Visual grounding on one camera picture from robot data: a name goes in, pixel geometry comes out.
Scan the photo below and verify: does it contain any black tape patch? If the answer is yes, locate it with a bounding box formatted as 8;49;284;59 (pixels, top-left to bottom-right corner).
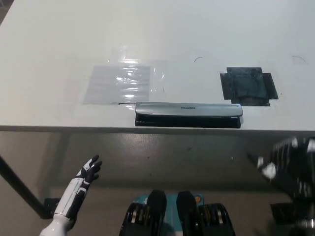
219;66;279;107

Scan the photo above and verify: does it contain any silver black heat sealer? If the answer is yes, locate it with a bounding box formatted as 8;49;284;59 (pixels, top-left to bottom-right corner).
134;101;243;129

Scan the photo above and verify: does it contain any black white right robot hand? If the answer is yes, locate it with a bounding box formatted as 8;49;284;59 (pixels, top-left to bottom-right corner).
247;136;315;197

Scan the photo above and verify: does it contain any black metal table leg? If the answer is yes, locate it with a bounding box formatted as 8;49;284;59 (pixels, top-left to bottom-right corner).
0;154;50;219

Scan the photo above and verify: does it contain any black table foot plate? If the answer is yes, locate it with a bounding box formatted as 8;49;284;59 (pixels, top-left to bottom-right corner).
43;197;63;219
270;202;297;219

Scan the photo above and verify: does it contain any black teal robot torso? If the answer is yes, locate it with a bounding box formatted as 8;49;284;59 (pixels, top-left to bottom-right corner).
119;189;235;236

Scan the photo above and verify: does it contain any translucent grey plastic sheet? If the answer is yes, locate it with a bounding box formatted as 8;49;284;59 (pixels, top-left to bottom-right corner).
83;64;152;106

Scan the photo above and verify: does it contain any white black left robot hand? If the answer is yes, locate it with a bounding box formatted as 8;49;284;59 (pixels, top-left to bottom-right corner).
53;154;103;223

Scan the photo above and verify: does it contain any clear glossy tape film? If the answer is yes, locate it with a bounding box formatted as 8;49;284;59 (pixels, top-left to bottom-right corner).
109;45;171;93

